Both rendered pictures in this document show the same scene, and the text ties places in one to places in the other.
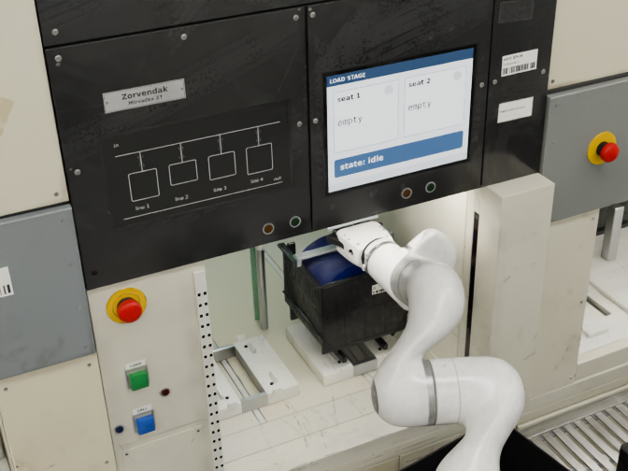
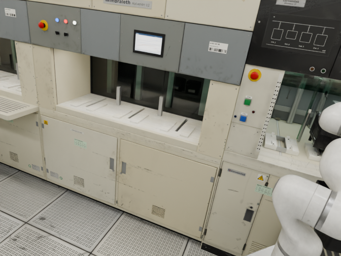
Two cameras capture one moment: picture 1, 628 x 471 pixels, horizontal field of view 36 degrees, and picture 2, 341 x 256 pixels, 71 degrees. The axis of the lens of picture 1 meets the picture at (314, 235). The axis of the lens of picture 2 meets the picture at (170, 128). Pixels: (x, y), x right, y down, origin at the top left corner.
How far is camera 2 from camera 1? 0.73 m
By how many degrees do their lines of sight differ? 38
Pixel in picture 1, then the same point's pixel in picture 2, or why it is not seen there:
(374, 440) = (316, 177)
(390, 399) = (326, 114)
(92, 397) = (232, 100)
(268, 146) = (326, 36)
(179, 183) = (288, 38)
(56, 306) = (235, 63)
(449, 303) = not seen: outside the picture
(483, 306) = not seen: outside the picture
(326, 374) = (310, 155)
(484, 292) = not seen: outside the picture
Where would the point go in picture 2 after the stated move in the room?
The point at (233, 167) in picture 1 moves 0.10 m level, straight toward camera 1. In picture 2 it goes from (309, 39) to (304, 39)
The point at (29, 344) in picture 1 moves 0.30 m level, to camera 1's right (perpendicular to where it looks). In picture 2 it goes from (223, 72) to (275, 87)
